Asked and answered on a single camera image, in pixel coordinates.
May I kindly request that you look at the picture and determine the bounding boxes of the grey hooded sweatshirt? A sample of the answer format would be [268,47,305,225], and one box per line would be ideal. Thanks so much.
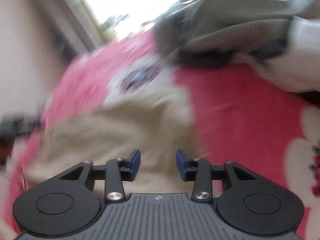
[153,0,318,63]

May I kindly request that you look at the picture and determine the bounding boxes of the pink floral bed blanket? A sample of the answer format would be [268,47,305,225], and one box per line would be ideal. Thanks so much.
[4,29,320,240]

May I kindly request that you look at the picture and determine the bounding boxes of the beige khaki trousers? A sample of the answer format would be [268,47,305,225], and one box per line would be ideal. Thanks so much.
[24,87,199,193]

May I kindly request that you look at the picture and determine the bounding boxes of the dark grey garment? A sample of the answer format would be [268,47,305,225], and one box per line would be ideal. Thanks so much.
[177,38,287,69]

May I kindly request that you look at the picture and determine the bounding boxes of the left hand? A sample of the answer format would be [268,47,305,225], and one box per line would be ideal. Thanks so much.
[0,139,14,166]

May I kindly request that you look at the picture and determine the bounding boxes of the grey beige curtain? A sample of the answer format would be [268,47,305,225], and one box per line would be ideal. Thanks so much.
[57,0,104,54]

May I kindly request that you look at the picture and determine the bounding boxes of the white garment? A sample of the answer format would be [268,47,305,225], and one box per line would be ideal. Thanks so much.
[236,17,319,93]

